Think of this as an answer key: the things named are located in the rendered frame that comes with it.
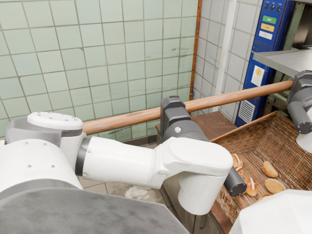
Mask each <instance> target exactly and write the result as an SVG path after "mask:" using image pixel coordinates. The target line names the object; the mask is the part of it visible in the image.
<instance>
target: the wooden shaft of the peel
mask: <svg viewBox="0 0 312 234"><path fill-rule="evenodd" d="M292 84H293V81H292V80H288V81H284V82H279V83H275V84H269V85H264V86H259V87H255V88H250V89H245V90H241V91H235V92H230V93H226V94H221V95H216V96H211V97H206V98H201V99H196V100H192V101H187V102H184V103H185V105H186V111H187V112H188V113H189V112H193V111H199V110H203V109H207V108H212V107H216V106H220V105H225V104H230V103H234V102H239V101H243V100H247V99H252V98H257V97H262V96H266V95H270V94H275V93H279V92H283V91H288V90H290V89H291V86H292ZM160 116H161V107H158V108H153V109H149V110H143V111H138V112H133V113H129V114H124V115H119V116H115V117H109V118H104V119H99V120H95V121H90V122H86V123H83V130H82V132H85V133H86V135H91V134H95V133H99V132H104V131H108V130H114V129H118V128H122V127H127V126H131V125H135V124H141V123H145V122H149V121H154V120H158V119H160Z"/></svg>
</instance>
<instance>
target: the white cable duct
mask: <svg viewBox="0 0 312 234"><path fill-rule="evenodd" d="M236 2H237V0H230V2H229V7H228V13H227V21H226V28H225V33H224V40H223V46H222V51H221V60H220V66H219V72H218V78H217V84H216V90H215V96H216V95H220V94H221V88H222V82H223V77H224V71H225V66H226V60H227V55H228V48H229V42H230V37H231V31H232V25H233V20H234V12H235V7H236ZM215 111H218V106H216V107H213V110H212V112H215Z"/></svg>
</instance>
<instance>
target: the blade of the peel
mask: <svg viewBox="0 0 312 234"><path fill-rule="evenodd" d="M253 59H254V60H256V61H258V62H260V63H263V64H265V65H267V66H269V67H271V68H273V69H276V70H278V71H280V72H282V73H284V74H286V75H288V76H291V77H294V74H297V73H299V72H301V71H303V70H312V49H310V50H292V51H276V52H254V55H253Z"/></svg>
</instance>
